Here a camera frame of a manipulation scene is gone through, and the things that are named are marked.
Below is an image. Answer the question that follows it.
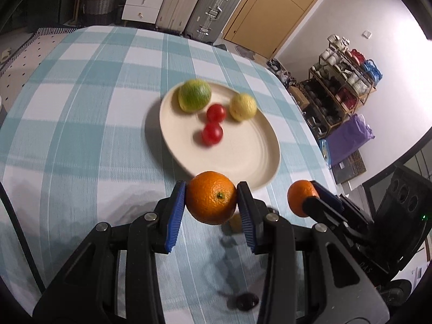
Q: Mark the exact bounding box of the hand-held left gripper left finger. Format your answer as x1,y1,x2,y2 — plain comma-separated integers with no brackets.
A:
32,180,187,324

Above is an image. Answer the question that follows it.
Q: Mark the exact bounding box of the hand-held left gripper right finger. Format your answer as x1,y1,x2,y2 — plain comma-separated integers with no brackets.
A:
236,181,390,324

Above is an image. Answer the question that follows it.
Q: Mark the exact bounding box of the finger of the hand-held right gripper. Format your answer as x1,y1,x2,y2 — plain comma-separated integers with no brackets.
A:
310,180,363,217
301,196,358,240

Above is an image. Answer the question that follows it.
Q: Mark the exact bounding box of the small orange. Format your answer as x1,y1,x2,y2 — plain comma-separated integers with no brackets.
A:
287,180,319,217

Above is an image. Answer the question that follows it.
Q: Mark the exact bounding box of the large orange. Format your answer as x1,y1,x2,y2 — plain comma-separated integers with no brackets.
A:
186,171,237,225

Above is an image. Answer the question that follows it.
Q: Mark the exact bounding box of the cream round plate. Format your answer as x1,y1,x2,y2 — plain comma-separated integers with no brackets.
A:
159,82,281,191

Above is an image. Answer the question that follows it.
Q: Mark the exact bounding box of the red tomato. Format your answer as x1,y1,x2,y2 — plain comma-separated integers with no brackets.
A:
206,104,227,123
201,122,224,146

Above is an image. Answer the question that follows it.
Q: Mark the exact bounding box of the yellow bumpy citrus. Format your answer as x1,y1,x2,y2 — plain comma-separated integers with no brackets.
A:
229,93,258,122

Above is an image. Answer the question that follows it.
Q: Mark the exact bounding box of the green yellow citrus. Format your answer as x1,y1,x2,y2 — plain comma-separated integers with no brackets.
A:
178,79,212,113

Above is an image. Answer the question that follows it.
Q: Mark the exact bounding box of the dark patterned box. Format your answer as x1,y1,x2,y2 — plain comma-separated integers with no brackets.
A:
332,150,367,184

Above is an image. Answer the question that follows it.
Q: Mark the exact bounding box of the blue plastic bag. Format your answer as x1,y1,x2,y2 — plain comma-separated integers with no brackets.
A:
319,138,333,167

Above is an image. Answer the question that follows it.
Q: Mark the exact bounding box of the purple plastic bag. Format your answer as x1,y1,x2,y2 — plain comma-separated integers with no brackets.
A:
326,114,375,167

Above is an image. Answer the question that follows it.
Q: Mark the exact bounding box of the dark purple plum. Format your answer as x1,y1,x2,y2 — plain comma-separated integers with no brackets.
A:
235,293,260,311

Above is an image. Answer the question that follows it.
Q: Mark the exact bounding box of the cardboard box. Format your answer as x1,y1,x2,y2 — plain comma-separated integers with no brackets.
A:
287,85,309,109

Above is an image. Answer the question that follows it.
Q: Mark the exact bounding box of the wooden shoe rack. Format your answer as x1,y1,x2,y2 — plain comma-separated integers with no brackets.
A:
300,34,383,139

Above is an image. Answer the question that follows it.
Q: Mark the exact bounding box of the pile of shoes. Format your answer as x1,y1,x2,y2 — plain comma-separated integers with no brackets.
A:
266,57,299,86

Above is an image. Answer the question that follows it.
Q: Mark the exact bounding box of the teal checked tablecloth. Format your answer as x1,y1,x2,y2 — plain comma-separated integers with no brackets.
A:
0,25,338,324

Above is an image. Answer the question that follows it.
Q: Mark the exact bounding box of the grey door mat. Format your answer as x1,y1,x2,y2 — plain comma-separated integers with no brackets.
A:
235,45,257,60

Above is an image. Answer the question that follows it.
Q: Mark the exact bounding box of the wooden door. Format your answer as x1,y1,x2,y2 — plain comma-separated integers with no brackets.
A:
223,0,340,59

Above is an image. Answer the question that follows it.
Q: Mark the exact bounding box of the silver hard suitcase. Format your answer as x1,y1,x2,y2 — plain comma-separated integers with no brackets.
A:
184,0,244,44

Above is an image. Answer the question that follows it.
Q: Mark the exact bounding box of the beige hard suitcase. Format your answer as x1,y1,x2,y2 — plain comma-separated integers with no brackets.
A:
155,0,211,31

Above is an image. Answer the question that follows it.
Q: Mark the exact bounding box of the dotted floor rug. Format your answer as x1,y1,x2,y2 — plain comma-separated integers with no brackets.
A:
0,26,78,75

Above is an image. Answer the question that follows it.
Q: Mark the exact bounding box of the woven laundry basket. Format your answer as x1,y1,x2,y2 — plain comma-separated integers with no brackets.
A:
83,0,121,26

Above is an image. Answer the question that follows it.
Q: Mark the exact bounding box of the black cable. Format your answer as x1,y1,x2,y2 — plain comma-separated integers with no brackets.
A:
0,182,46,292

